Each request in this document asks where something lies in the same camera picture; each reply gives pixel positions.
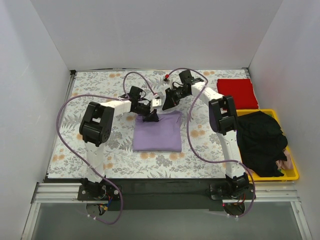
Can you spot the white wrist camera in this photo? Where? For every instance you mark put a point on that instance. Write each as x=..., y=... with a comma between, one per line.
x=169, y=81
x=156, y=103

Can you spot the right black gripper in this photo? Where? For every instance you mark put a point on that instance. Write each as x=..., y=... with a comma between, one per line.
x=171, y=94

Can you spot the pink garment in tray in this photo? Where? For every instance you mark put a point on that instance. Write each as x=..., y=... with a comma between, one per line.
x=285, y=164

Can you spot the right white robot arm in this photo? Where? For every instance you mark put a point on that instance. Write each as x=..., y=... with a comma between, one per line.
x=222, y=115

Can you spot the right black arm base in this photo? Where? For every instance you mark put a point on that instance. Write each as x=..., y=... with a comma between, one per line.
x=224, y=191

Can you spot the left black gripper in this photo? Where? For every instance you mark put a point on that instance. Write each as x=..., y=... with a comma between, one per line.
x=149, y=114

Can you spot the lavender t shirt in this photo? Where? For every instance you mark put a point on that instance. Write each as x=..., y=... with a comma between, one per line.
x=161, y=136

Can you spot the yellow plastic tray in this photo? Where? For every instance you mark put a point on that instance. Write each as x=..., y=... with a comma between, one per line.
x=289, y=175

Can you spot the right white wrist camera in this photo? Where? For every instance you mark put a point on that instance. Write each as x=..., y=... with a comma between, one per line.
x=169, y=81

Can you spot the black clothes pile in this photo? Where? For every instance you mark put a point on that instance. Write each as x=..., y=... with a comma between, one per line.
x=261, y=143

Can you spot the folded red t shirt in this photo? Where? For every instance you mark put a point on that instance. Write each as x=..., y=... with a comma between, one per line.
x=241, y=90

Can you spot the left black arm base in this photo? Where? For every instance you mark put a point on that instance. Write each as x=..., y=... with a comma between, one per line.
x=97, y=192

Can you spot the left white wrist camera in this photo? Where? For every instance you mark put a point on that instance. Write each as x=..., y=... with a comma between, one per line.
x=156, y=103

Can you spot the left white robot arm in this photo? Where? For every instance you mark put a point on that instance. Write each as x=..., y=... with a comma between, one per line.
x=96, y=125

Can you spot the floral patterned table mat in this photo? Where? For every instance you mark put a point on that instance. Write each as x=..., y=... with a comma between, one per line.
x=200, y=145

